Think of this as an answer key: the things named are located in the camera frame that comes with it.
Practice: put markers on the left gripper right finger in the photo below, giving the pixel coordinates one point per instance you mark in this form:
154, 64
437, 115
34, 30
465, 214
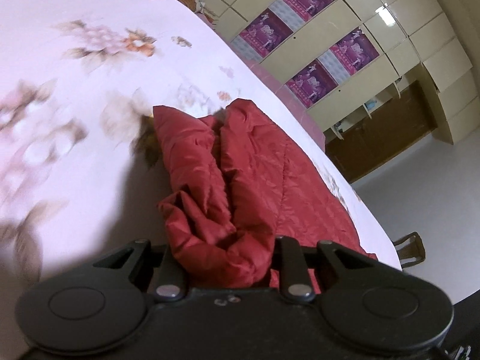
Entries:
295, 283

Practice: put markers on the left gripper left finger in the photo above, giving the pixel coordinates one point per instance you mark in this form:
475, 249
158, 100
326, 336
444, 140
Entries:
170, 281

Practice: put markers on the red down jacket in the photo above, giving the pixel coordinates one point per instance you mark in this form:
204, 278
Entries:
238, 182

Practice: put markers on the wooden chair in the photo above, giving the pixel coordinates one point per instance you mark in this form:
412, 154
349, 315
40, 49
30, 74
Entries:
410, 250

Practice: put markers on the brown wooden door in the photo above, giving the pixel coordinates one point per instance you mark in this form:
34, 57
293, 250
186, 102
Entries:
374, 141

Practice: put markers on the lower left purple poster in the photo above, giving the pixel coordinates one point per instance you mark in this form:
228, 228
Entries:
311, 84

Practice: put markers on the corner open shelf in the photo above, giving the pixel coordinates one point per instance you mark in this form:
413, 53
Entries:
366, 110

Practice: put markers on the lower right purple poster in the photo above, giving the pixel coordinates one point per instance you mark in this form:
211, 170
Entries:
354, 51

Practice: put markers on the cream yellow wardrobe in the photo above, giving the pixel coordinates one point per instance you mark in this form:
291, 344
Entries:
414, 38

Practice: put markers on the white floral bed sheet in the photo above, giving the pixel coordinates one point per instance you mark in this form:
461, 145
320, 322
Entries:
77, 79

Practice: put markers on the upper left purple poster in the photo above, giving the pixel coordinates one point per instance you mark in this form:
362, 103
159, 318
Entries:
264, 34

